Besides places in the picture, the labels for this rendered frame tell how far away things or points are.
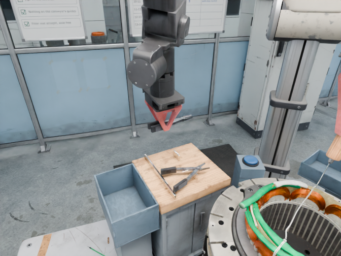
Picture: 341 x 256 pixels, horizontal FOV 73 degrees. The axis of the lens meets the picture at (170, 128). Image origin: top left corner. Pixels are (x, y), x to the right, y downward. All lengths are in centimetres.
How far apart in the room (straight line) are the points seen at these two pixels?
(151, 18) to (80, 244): 70
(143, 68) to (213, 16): 228
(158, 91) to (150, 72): 10
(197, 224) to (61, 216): 153
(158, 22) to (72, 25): 196
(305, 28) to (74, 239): 93
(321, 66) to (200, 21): 140
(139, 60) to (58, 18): 201
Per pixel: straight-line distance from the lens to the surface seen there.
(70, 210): 209
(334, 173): 83
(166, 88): 51
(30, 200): 232
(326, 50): 303
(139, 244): 66
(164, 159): 66
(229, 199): 53
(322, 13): 75
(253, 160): 73
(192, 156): 68
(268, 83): 265
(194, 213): 64
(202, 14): 262
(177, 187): 54
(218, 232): 47
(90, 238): 88
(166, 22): 46
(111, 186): 68
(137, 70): 43
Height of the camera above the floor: 147
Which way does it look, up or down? 30 degrees down
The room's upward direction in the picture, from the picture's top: straight up
